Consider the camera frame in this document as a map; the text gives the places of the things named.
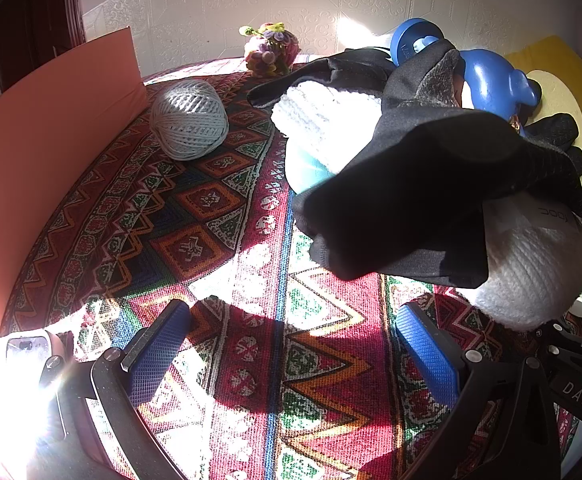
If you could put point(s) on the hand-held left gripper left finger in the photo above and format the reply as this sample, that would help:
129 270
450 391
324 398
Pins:
156 355

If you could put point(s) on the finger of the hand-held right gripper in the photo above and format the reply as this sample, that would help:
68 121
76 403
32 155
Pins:
571 342

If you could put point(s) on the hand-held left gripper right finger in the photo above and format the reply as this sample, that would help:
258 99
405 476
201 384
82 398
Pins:
428 355

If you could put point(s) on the white yarn ball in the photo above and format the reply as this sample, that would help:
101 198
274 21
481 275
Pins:
531 270

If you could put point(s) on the patterned woven blanket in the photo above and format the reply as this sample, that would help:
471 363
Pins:
271 360

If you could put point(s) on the white plastic device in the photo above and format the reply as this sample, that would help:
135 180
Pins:
23 347

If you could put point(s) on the black cloth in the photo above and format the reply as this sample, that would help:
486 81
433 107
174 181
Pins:
421 185

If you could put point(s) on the black knit glove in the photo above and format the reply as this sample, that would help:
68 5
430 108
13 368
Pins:
561 135

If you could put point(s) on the light blue round object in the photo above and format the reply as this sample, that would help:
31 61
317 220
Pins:
306 170

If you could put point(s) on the grey twine ball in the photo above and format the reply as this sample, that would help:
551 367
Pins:
188 120

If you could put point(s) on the cream foam pad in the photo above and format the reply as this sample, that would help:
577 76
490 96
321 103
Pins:
556 95

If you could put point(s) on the white knitted cloth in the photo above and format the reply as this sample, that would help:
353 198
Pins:
321 115

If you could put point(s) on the blue dumbbell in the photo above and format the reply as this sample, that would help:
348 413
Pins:
491 80

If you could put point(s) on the yellow cushion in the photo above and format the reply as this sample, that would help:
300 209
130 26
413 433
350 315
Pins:
566 60

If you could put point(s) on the black fleece-lined garment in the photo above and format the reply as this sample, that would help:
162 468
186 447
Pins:
351 70

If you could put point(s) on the crochet flower bouquet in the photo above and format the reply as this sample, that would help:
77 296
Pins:
271 50

